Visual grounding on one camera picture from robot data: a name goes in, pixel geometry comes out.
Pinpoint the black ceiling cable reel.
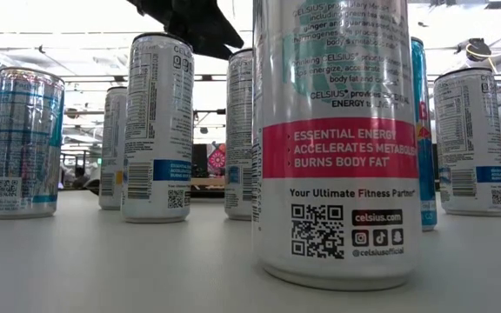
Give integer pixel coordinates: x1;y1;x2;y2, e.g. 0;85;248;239
465;37;493;62

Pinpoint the black metal table frame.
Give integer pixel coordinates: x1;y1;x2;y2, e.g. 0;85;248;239
87;185;254;200

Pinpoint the silver blue Red Bull can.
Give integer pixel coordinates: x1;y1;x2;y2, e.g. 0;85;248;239
410;37;438;232
0;66;66;220

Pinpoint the wooden shelf board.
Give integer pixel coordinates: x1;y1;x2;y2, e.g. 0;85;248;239
190;176;227;188

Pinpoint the white Celsius can blue band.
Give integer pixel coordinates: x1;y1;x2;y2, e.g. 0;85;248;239
120;32;196;224
432;67;501;217
224;47;255;222

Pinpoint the white Celsius can pink band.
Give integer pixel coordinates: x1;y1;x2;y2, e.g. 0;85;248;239
251;0;424;291

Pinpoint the white Celsius can yellow band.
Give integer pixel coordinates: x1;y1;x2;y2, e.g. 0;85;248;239
97;85;129;211

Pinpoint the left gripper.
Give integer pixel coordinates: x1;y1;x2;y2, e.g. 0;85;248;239
126;0;245;61

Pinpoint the person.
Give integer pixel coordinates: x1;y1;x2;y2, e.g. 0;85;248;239
72;166;90;190

